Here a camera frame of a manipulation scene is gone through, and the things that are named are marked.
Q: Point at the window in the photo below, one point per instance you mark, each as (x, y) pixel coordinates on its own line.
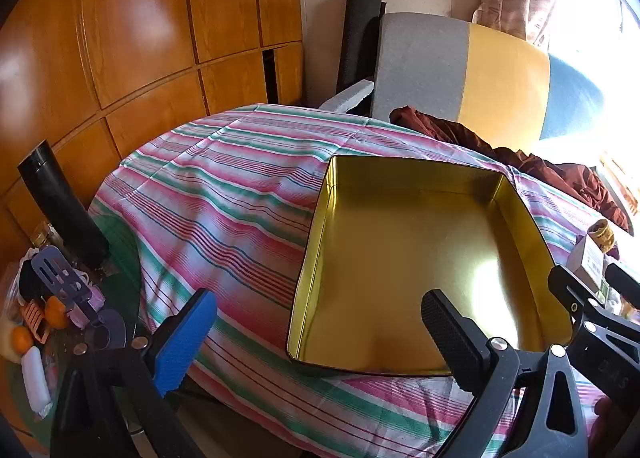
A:
(590, 12)

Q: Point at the black rolled mat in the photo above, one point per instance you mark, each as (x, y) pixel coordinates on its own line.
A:
(357, 37)

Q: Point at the yellow sock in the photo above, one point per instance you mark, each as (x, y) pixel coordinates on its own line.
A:
(600, 235)

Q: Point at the wooden wardrobe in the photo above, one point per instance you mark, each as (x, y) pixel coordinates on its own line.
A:
(140, 37)

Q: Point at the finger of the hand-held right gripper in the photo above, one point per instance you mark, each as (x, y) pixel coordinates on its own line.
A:
(567, 288)
(622, 280)

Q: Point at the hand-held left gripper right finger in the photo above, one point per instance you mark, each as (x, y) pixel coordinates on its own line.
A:
(450, 338)

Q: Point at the person's right hand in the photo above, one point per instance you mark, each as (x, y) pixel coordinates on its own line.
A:
(607, 418)

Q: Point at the glass jar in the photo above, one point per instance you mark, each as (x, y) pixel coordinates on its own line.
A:
(45, 235)

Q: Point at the purple slotted spatula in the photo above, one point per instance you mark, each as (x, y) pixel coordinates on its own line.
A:
(50, 268)

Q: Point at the black cylindrical bottle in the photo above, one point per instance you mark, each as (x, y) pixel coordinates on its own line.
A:
(65, 208)

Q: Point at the orange fruit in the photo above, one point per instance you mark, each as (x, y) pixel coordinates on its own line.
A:
(22, 339)
(56, 313)

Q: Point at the wooden desk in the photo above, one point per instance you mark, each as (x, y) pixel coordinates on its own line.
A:
(620, 182)

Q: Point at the pink plastic item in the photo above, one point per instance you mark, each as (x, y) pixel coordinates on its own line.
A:
(90, 300)

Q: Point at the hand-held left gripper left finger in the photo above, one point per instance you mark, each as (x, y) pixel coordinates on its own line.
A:
(185, 343)

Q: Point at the white plastic bar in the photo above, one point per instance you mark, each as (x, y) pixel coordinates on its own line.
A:
(36, 380)

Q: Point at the maroon cloth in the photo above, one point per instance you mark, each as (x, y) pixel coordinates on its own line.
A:
(450, 130)

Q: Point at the white foam piece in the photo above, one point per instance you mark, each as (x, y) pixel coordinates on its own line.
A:
(347, 96)

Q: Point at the round glass side table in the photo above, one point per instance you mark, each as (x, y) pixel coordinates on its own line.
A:
(125, 278)

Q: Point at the green and white box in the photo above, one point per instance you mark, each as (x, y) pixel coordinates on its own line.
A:
(587, 258)

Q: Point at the gold metal tin box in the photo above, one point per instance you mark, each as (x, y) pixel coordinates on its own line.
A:
(400, 248)

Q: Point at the striped tablecloth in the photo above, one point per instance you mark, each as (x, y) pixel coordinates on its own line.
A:
(225, 198)

